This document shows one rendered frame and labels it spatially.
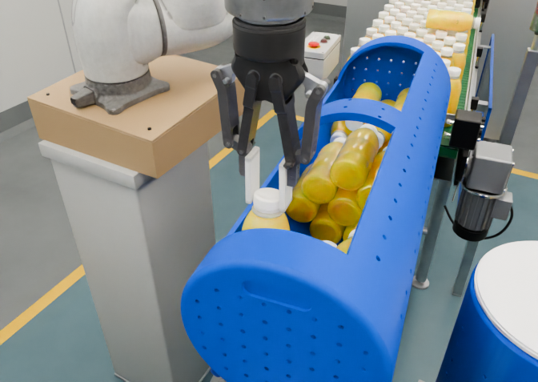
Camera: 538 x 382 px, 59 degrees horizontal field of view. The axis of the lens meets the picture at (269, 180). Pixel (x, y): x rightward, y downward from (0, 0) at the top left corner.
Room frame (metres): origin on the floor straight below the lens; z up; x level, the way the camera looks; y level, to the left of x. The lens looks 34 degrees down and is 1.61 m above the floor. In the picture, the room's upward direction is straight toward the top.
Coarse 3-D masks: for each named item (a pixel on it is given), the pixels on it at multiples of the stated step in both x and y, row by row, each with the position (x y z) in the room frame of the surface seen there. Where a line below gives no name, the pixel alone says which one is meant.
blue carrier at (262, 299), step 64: (384, 64) 1.19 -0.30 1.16; (320, 128) 1.02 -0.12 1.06; (384, 128) 0.74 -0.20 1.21; (384, 192) 0.55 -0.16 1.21; (256, 256) 0.40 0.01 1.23; (320, 256) 0.40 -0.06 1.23; (384, 256) 0.44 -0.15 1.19; (192, 320) 0.42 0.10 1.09; (256, 320) 0.39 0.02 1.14; (320, 320) 0.36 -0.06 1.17; (384, 320) 0.36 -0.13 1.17
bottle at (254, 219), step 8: (248, 216) 0.49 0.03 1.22; (256, 216) 0.48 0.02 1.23; (264, 216) 0.47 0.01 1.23; (272, 216) 0.47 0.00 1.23; (280, 216) 0.48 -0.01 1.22; (248, 224) 0.48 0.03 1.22; (256, 224) 0.47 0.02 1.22; (264, 224) 0.47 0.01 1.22; (272, 224) 0.47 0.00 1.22; (280, 224) 0.47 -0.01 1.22; (288, 224) 0.48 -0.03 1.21
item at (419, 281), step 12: (480, 36) 2.24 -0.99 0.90; (468, 84) 1.67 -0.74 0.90; (456, 156) 1.51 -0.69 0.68; (444, 168) 1.40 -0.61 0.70; (456, 168) 1.35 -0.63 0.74; (444, 180) 1.33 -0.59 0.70; (456, 180) 1.21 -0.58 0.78; (444, 192) 1.51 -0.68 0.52; (444, 204) 1.51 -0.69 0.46; (432, 216) 1.52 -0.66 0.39; (432, 228) 1.51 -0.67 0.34; (432, 240) 1.51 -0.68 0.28; (432, 252) 1.51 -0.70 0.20; (420, 264) 1.52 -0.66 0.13; (420, 276) 1.51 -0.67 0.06; (420, 288) 1.49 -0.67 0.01
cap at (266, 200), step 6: (258, 192) 0.50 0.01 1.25; (264, 192) 0.50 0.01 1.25; (270, 192) 0.50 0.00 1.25; (276, 192) 0.50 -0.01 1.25; (258, 198) 0.48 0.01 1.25; (264, 198) 0.48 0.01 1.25; (270, 198) 0.49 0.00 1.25; (276, 198) 0.49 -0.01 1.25; (258, 204) 0.48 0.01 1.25; (264, 204) 0.48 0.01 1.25; (270, 204) 0.48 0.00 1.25; (276, 204) 0.48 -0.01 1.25; (258, 210) 0.48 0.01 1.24; (264, 210) 0.48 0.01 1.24; (270, 210) 0.47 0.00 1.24; (276, 210) 0.48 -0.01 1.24
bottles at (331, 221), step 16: (336, 128) 1.03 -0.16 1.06; (384, 144) 1.01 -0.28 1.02; (304, 176) 0.81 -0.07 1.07; (336, 192) 0.73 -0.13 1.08; (352, 192) 0.72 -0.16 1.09; (288, 208) 0.74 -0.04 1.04; (304, 208) 0.73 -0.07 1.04; (320, 208) 0.76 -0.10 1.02; (336, 208) 0.71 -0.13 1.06; (352, 208) 0.70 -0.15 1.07; (320, 224) 0.72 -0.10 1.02; (336, 224) 0.71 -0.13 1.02; (352, 224) 0.70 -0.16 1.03; (336, 240) 0.71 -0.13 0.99
